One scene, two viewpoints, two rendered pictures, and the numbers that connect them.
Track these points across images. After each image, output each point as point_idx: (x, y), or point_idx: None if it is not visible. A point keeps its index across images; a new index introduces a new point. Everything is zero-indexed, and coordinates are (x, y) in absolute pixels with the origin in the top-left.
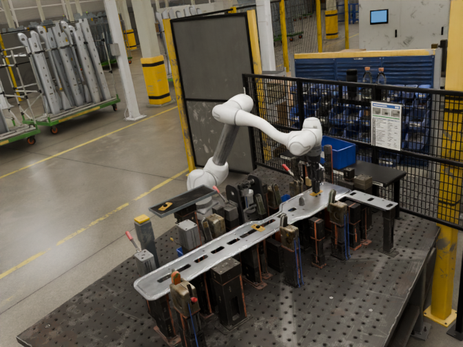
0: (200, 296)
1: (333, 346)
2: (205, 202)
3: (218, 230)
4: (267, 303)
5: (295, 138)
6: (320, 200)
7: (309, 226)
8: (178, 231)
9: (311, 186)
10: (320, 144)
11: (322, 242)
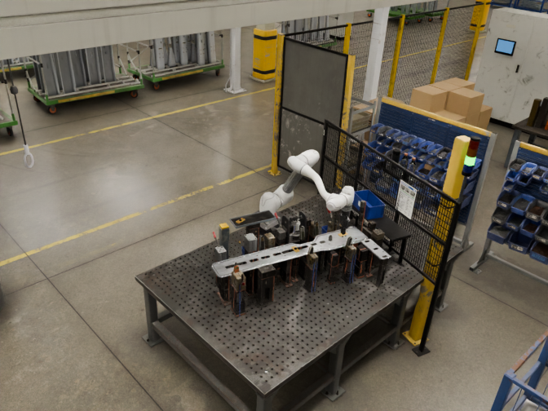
0: (249, 281)
1: (315, 329)
2: None
3: (269, 245)
4: (288, 296)
5: (331, 200)
6: (342, 240)
7: None
8: (244, 239)
9: None
10: (351, 205)
11: (334, 268)
